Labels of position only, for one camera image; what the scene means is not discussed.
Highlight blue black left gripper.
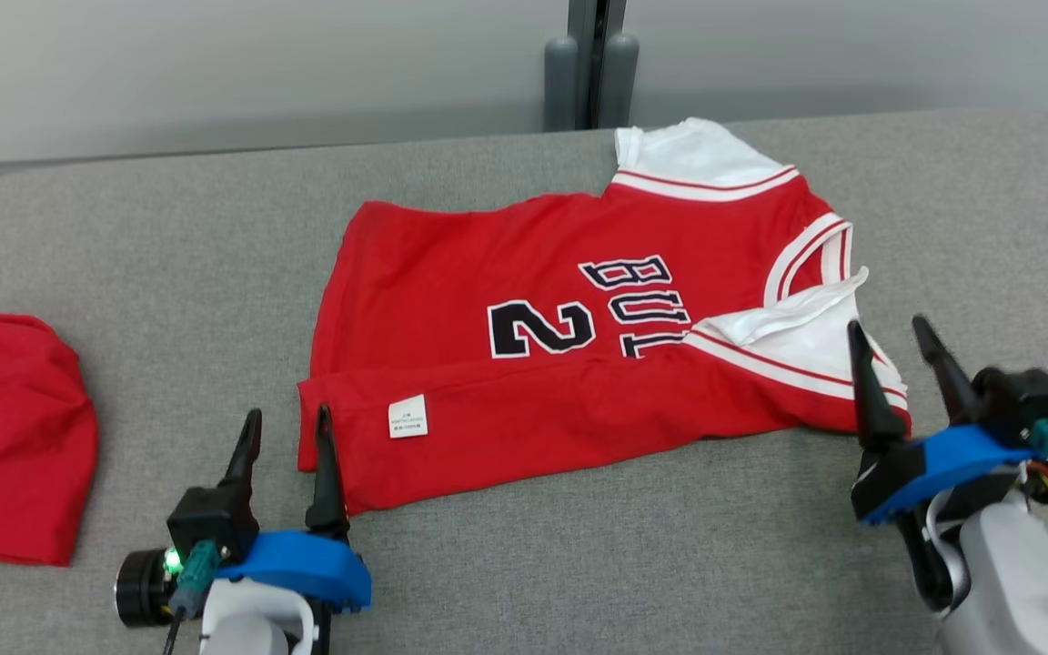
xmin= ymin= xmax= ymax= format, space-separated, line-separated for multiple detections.
xmin=115 ymin=403 xmax=372 ymax=629

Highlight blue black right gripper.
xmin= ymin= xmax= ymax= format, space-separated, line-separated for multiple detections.
xmin=846 ymin=315 xmax=1039 ymax=527

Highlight red basketball shorts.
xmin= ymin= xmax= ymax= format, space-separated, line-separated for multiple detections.
xmin=0 ymin=313 xmax=99 ymax=568

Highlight red white basketball jersey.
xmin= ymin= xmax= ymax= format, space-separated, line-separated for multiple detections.
xmin=297 ymin=116 xmax=912 ymax=515

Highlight teal plug left camera cable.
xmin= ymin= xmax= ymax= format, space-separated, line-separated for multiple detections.
xmin=163 ymin=540 xmax=220 ymax=655

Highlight grey cylindrical post bumper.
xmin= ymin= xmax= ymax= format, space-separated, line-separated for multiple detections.
xmin=544 ymin=35 xmax=579 ymax=133
xmin=599 ymin=33 xmax=640 ymax=128

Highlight grey metal partition post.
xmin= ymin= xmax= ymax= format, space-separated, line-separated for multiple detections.
xmin=568 ymin=0 xmax=627 ymax=128

